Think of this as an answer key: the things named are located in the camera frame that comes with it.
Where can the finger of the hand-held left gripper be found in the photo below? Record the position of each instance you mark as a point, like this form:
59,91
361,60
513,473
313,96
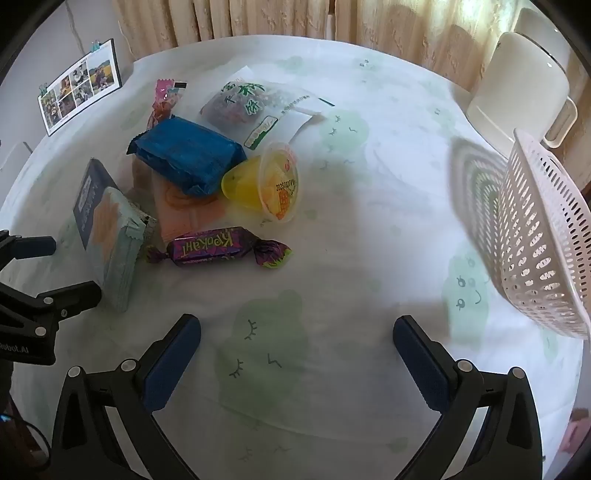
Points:
37,246
69,297

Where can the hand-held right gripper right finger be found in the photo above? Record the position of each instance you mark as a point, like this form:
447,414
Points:
425,364

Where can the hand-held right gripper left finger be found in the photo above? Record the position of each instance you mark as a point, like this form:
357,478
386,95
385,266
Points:
171,369

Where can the pale green wafer packet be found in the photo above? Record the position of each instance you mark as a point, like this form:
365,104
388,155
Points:
115,244

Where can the dark blue box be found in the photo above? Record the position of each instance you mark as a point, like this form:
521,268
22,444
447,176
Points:
90,198

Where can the purple candy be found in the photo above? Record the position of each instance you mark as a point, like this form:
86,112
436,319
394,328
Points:
207,247

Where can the orange snack packet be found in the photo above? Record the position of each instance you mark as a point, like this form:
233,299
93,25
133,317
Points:
189,217

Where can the white plastic mesh basket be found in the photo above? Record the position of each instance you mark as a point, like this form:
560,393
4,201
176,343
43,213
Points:
535,240

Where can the blue snack packet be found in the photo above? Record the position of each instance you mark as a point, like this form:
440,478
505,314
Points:
189,152

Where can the pink candy wrapper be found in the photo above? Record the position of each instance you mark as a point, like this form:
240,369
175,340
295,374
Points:
164,99

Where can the yellow jelly cup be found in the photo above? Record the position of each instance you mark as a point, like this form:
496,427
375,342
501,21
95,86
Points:
272,184

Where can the clear green printed snack bag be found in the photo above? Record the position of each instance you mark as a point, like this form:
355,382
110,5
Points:
235,108

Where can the white printed tablecloth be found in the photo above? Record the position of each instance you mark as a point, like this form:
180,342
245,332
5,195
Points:
369,230

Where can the photo collage board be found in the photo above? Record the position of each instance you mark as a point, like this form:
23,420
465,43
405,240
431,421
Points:
76,87

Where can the white thermos jug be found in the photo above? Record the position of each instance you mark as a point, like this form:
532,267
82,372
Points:
517,83

